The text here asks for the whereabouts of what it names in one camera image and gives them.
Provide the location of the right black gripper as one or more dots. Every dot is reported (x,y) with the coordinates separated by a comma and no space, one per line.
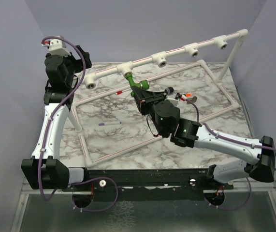
(144,103)

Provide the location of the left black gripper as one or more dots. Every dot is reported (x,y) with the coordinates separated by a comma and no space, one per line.
(86,57)

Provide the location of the green plastic water faucet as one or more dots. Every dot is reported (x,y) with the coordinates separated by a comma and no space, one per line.
(144,84)

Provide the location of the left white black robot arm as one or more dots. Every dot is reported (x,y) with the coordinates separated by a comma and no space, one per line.
(44,168)

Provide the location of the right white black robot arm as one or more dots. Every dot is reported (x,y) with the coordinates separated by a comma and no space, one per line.
(255,157)

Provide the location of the red capped white pen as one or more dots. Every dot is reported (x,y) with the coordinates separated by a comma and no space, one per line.
(122,91)

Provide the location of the black grey faucet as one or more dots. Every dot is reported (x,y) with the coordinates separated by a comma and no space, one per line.
(169,90)

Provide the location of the purple capped white pen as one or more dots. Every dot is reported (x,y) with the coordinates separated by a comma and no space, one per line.
(109,123)

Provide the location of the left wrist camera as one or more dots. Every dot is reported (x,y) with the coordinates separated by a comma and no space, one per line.
(56,47)

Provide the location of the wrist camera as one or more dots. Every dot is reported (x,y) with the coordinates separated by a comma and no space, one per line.
(175,100)
(56,47)

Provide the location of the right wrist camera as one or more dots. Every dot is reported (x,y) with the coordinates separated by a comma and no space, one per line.
(175,100)

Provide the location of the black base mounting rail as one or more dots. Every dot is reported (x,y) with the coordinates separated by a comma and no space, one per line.
(147,184)

